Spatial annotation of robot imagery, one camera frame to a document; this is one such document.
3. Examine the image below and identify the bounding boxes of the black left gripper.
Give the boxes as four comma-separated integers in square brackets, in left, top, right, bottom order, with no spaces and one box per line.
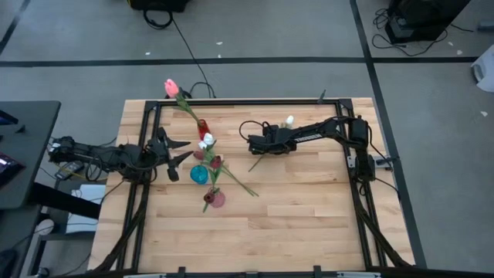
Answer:
[148,127,195,182]

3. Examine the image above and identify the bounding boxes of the blue glass vase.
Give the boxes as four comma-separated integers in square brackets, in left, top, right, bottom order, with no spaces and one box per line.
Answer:
[189,164,209,185]

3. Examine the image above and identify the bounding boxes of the red glass vase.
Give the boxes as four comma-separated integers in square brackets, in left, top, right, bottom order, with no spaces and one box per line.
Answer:
[197,118,212,142]

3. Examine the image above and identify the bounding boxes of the purple glass vase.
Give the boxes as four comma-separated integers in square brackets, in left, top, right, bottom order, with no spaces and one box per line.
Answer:
[206,187,227,209]

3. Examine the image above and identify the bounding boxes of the white box under table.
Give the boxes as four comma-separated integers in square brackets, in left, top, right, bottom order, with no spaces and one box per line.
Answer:
[65,184,107,235]

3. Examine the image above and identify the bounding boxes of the black handheld device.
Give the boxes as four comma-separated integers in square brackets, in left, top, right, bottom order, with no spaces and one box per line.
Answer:
[53,160,85,181]

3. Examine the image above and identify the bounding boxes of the dark grey desk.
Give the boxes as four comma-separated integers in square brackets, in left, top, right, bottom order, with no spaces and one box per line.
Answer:
[0,100,63,210]

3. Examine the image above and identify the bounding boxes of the black floor box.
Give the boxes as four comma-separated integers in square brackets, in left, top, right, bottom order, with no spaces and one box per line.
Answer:
[129,0,192,12]

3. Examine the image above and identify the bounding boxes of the dark tablet device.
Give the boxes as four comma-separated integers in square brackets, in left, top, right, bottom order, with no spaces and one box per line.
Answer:
[0,151,25,188]

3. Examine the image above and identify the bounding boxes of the black equipment case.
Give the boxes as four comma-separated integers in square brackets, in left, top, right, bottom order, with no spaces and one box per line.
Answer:
[384,0,472,44]

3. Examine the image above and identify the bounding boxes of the white plastic bucket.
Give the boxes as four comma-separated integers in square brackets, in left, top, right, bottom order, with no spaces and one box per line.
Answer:
[469,45,494,93]

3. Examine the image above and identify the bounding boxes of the black aluminium table frame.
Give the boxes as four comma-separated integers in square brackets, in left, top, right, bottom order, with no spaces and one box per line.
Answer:
[89,87,418,278]

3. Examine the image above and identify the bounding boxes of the black floor cable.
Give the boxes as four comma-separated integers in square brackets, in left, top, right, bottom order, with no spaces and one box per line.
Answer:
[142,9,217,100]

